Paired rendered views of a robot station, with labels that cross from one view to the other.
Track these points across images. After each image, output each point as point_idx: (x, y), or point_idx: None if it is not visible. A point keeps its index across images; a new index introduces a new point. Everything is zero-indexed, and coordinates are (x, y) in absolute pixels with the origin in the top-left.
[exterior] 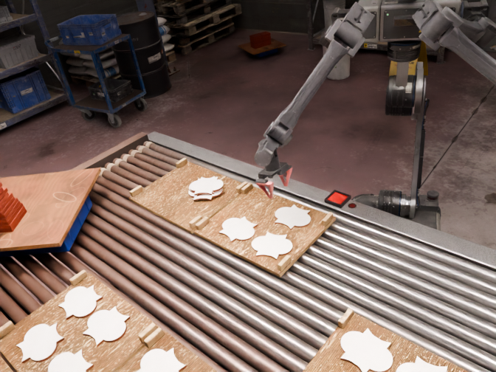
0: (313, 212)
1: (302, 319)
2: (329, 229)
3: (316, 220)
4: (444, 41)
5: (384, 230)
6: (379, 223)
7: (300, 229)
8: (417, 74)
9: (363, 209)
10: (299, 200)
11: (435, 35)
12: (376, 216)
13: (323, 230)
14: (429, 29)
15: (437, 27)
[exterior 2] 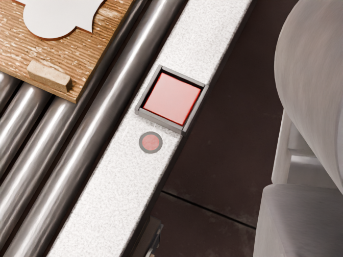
0: (89, 42)
1: None
2: (35, 93)
3: (56, 53)
4: (261, 227)
5: (37, 232)
6: (74, 220)
7: (15, 22)
8: None
9: (133, 174)
10: (158, 6)
11: (290, 111)
12: (104, 209)
13: (19, 76)
14: (304, 21)
15: (301, 78)
